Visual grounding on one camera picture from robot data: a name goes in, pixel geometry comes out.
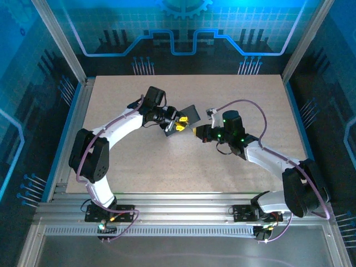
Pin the dark box with painting print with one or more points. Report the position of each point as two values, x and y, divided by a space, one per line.
193 115

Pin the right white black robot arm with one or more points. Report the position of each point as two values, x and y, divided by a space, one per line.
267 158

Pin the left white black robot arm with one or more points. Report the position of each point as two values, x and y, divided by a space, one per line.
122 128

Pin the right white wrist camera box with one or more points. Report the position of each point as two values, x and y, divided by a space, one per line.
214 118

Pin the blue side rail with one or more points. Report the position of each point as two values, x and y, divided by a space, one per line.
301 125

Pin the aluminium mounting rail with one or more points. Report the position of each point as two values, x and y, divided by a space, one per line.
180 207

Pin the aluminium side rail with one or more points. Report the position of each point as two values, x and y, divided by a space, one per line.
75 116

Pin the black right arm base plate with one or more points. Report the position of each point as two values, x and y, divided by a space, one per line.
242 214

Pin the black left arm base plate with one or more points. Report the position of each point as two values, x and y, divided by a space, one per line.
125 215

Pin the aluminium frame post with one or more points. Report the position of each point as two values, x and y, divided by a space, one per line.
59 41
306 39

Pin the grey metal tray frame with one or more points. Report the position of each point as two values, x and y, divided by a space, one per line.
180 250

